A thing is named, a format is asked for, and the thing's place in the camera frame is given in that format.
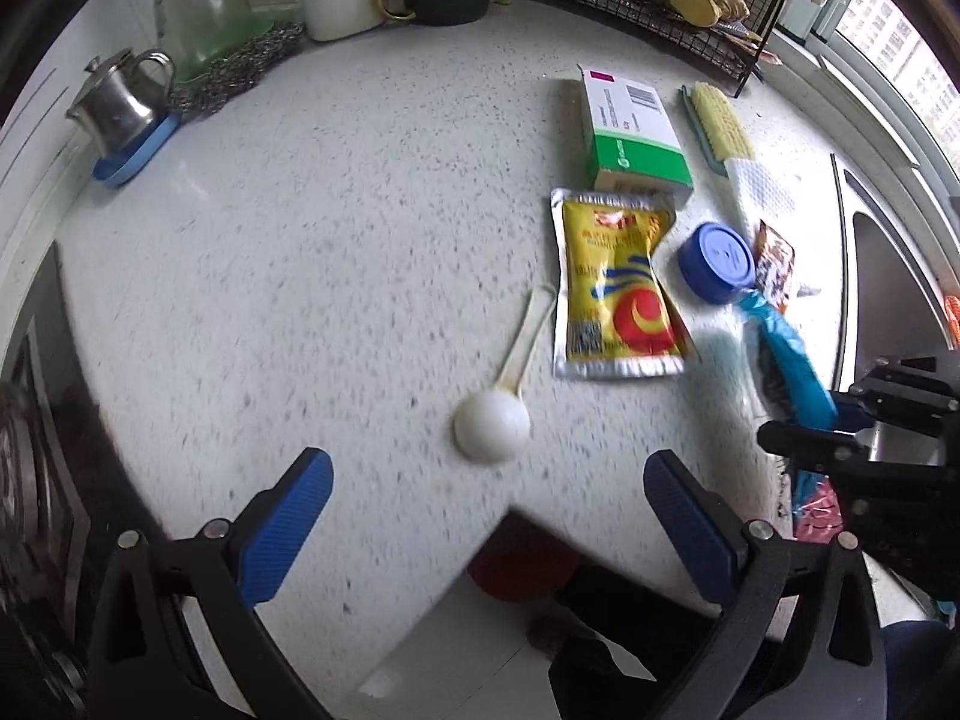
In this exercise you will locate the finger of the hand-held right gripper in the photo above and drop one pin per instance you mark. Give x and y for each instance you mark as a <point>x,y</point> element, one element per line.
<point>851,411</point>
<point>802,439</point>

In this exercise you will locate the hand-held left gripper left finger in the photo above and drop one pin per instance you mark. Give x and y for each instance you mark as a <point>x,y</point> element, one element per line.
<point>289,525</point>

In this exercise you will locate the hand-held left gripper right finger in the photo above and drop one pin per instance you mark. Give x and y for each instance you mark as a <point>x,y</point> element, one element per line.
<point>686,532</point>

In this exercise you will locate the blue pink wrapper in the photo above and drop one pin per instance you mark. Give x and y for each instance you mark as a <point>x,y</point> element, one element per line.
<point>795,360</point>

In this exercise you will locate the red bucket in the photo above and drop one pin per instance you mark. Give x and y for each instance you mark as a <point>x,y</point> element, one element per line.
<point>517,562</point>

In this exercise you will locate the white plastic spoon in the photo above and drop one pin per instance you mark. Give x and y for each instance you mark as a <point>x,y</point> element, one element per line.
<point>491,427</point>

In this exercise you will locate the stainless steel sink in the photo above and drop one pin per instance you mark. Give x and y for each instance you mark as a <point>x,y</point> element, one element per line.
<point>892,292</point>

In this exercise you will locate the orange cloth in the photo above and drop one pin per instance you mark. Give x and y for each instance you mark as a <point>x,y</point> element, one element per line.
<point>952,319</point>

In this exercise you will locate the brown sauce packet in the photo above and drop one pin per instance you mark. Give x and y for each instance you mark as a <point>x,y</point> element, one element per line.
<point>772,262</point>

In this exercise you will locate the person's dark blue pants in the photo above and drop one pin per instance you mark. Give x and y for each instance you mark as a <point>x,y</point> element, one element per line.
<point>922,667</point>

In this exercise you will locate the blue bottle cap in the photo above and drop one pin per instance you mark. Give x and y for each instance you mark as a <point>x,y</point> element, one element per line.
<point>720,259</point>

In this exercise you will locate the white mesh pad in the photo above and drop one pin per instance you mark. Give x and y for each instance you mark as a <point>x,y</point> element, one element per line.
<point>761,191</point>

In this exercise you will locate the yellow sauce packet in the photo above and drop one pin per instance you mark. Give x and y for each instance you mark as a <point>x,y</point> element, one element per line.
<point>615,277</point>

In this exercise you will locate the black glass gas stove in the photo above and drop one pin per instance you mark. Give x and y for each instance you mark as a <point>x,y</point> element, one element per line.
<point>45,465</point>

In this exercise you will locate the yellow teal scrub brush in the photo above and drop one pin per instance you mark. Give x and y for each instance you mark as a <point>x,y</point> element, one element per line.
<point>720,124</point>

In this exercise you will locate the green white medicine box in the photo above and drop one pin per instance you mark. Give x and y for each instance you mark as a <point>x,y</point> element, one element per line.
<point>637,135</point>

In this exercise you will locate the apartment buildings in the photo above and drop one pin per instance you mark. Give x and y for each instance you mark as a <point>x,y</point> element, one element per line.
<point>900,37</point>

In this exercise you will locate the blue saucer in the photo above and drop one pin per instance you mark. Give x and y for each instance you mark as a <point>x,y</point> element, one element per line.
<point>127,166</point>

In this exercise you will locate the small steel teapot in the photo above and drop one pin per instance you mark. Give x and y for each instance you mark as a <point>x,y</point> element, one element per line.
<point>120,109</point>

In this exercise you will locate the clear glass carafe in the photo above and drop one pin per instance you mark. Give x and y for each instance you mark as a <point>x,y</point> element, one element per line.
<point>210,15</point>

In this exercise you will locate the grey window frame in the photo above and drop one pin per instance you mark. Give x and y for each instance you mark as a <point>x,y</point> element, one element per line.
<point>862,90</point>

